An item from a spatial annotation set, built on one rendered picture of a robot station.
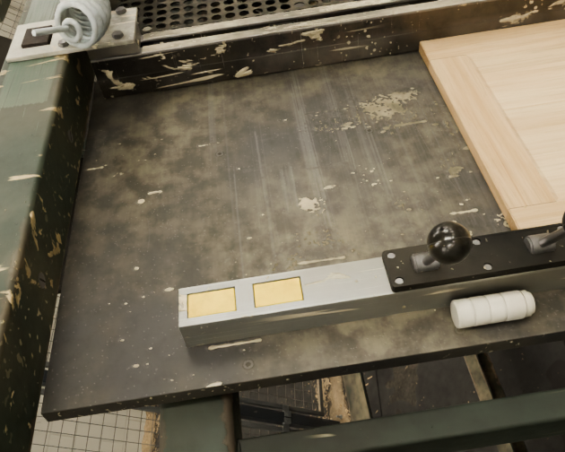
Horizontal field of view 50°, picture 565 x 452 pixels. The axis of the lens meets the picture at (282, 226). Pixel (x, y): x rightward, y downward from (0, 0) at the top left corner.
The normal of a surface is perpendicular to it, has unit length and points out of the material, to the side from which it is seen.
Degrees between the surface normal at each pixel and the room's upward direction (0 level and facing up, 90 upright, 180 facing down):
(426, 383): 0
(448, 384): 0
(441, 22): 90
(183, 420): 52
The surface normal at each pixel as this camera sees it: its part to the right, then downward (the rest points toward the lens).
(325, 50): 0.11, 0.73
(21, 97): -0.10, -0.67
